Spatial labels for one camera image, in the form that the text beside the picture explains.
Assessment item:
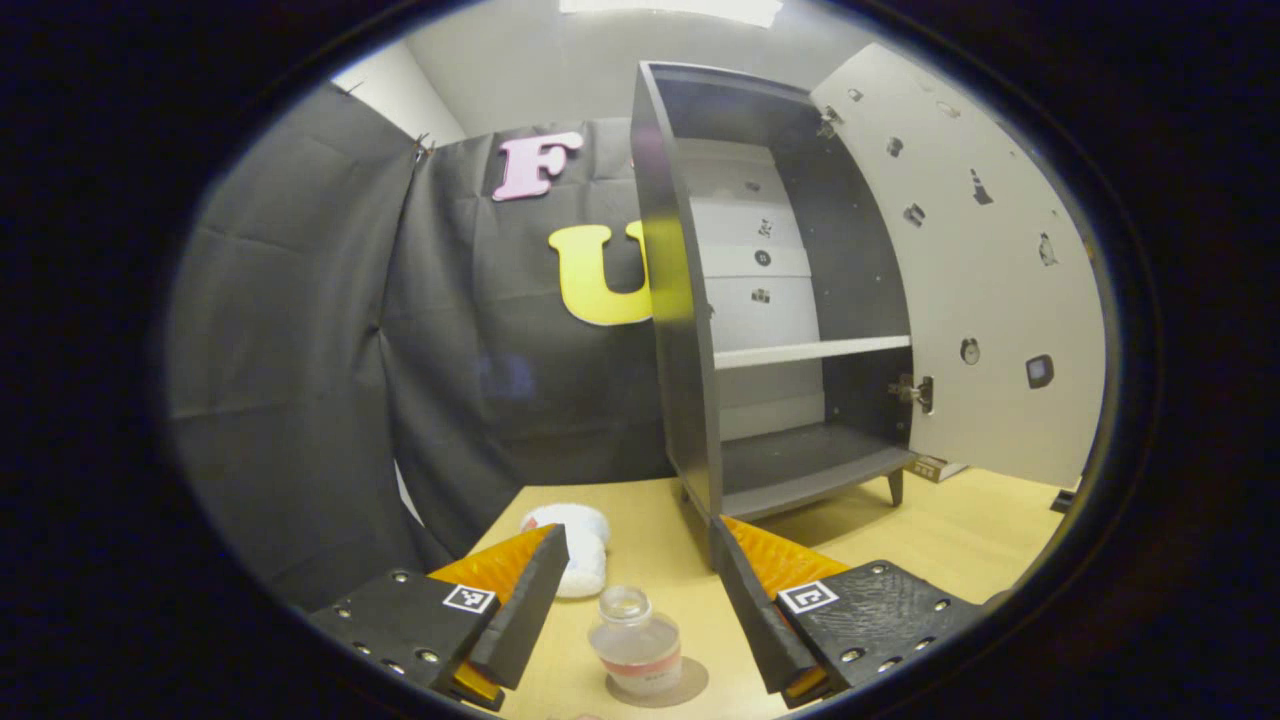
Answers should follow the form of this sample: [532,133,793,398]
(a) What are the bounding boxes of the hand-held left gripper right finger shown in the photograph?
[708,513,989,709]

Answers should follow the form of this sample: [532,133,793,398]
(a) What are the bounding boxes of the round brown coaster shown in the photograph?
[604,655,711,710]

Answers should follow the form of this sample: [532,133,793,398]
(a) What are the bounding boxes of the white cabinet shelf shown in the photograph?
[713,334,913,372]

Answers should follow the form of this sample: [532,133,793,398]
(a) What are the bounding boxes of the dark grey cabinet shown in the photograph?
[630,60,917,523]

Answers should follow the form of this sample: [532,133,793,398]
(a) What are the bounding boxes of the ceiling light panel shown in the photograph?
[558,0,784,28]

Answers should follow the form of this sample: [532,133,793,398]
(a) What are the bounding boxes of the black backdrop cloth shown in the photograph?
[165,85,701,611]

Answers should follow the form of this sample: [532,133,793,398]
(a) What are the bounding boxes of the brown book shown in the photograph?
[904,455,969,485]

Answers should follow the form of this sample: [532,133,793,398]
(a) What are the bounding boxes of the beige cabinet door with stickers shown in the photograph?
[808,42,1107,491]

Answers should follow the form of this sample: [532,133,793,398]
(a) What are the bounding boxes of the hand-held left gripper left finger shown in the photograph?
[305,522,571,713]

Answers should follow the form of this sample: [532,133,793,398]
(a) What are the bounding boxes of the clear bottle with red label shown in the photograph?
[588,586,685,699]

